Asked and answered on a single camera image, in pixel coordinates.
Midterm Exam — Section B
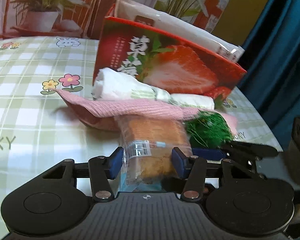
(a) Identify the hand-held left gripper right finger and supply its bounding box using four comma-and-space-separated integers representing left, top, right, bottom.
171, 147, 253, 202

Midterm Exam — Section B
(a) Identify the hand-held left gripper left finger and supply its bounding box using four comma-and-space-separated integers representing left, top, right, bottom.
42, 146, 124, 202

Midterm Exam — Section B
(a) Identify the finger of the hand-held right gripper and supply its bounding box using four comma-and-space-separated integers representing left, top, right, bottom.
192, 147, 227, 161
222, 141, 278, 179

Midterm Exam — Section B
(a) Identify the green fuzzy cloth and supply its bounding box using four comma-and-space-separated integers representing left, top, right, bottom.
184, 111, 233, 148

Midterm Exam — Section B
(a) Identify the bread loaf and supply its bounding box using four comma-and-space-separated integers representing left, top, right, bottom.
118, 117, 193, 193

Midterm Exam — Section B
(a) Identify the red strawberry cardboard box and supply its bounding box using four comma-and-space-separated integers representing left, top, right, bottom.
92, 3, 248, 101

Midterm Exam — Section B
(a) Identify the white plastic packet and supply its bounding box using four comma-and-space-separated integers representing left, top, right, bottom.
113, 0, 246, 63

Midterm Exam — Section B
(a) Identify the pink towel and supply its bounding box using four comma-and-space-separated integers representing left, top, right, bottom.
55, 88, 238, 133

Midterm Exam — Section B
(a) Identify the white rolled packet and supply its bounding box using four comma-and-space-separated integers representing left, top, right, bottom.
91, 67, 215, 111

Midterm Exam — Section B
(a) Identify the teal curtain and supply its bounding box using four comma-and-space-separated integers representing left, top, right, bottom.
236, 0, 300, 133

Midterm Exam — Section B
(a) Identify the green checked tablecloth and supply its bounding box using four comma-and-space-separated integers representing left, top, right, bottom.
0, 36, 283, 240

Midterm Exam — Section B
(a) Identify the wall poster with plants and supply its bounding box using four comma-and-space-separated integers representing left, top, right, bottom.
0, 0, 240, 42

